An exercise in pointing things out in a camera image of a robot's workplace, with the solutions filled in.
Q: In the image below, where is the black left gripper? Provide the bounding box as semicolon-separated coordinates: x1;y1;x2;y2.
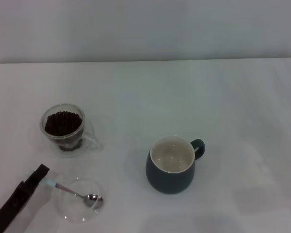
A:
0;164;50;233

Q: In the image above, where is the clear double-wall glass cup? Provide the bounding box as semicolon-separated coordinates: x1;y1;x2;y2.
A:
39;103;101;158

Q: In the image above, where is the clear glass saucer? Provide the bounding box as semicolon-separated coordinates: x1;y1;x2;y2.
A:
57;178;105;223

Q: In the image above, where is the blue-handled metal spoon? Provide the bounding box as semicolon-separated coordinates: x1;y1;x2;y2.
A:
26;170;104;209

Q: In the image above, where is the dark teal ceramic mug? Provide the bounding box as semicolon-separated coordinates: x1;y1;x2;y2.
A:
145;135;206;195

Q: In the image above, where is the coffee beans heap in glass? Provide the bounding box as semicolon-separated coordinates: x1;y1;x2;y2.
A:
45;111;83;152

